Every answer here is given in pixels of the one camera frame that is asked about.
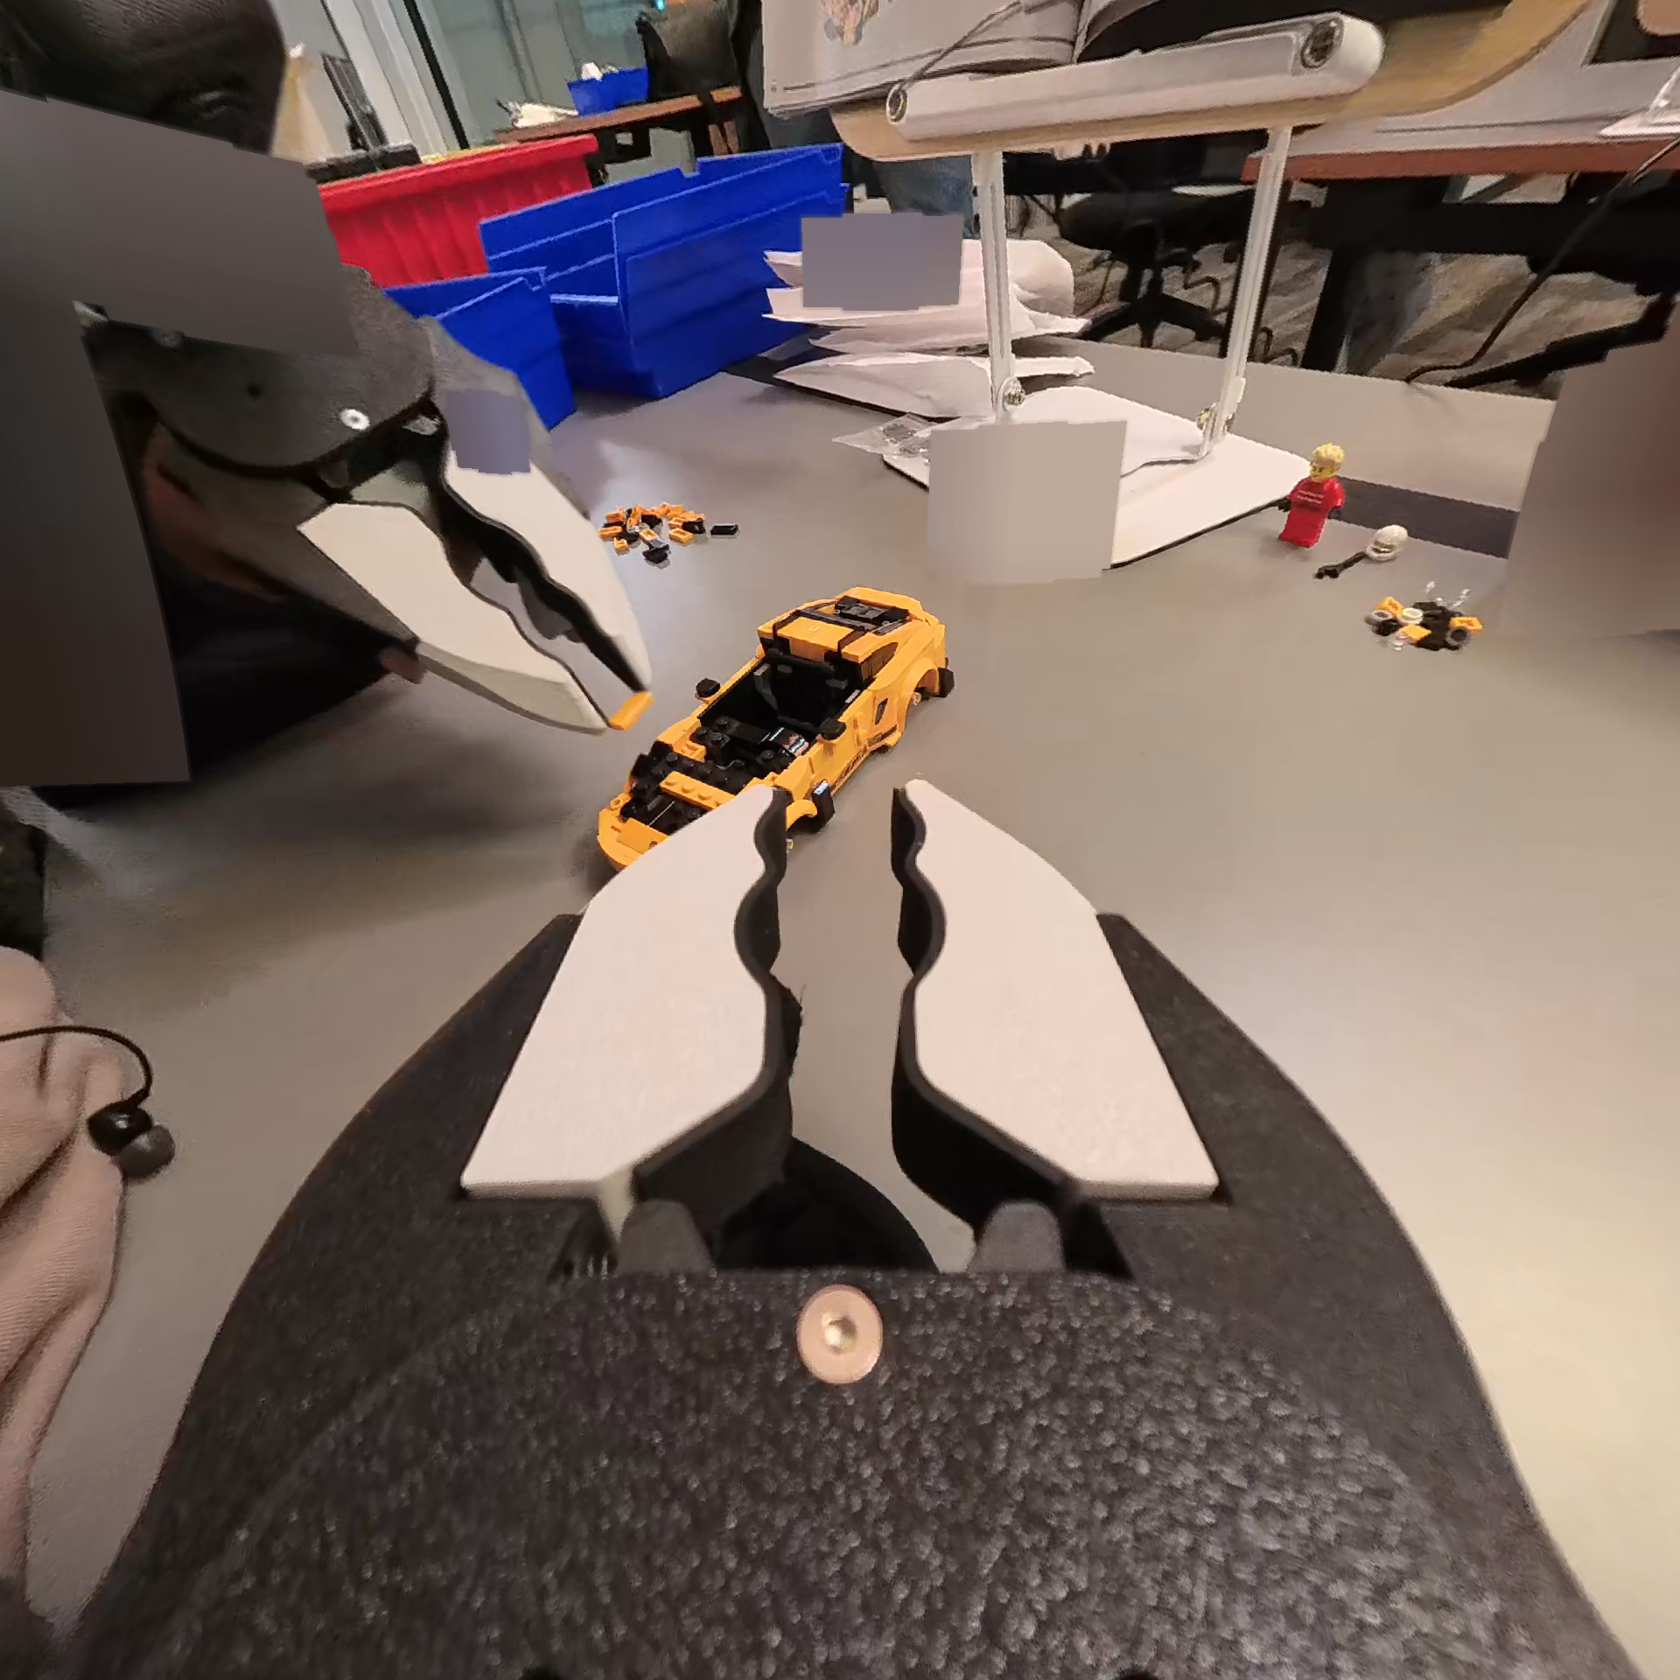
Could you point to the black office chair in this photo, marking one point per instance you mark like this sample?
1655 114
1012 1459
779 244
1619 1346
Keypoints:
1155 224

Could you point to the person's left hand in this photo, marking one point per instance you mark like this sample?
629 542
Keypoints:
400 664

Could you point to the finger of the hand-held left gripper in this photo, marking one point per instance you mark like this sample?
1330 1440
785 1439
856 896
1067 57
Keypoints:
433 579
565 552

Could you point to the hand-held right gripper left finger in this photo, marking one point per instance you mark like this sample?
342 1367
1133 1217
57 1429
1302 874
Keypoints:
629 1039

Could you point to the booklet stand with white base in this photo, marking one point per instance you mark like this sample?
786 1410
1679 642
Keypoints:
1206 487

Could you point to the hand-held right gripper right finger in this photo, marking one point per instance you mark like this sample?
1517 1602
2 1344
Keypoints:
1050 1039

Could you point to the black lego wrench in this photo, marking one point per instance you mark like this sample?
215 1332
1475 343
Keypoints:
1339 567

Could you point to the red lego minifigure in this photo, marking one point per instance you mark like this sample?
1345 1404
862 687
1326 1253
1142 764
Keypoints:
1312 513

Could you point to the instruction booklet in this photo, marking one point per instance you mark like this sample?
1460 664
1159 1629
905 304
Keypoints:
919 53

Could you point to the cluster of small lego parts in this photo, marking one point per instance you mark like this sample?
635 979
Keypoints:
1425 623

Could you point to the small orange lego tile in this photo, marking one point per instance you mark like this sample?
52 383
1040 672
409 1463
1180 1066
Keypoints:
633 712

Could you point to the orange lego car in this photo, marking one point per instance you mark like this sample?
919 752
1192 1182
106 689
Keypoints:
907 654

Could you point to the clear plastic parts bag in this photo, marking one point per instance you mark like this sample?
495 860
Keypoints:
893 432

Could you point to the red plastic bin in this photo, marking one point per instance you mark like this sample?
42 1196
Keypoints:
447 209

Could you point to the blue plastic crate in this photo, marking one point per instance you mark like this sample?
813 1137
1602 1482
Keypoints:
786 179

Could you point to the scattered loose lego bricks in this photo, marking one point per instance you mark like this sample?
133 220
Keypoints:
656 523

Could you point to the person's pale pants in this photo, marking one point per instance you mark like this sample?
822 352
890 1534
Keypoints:
52 1247

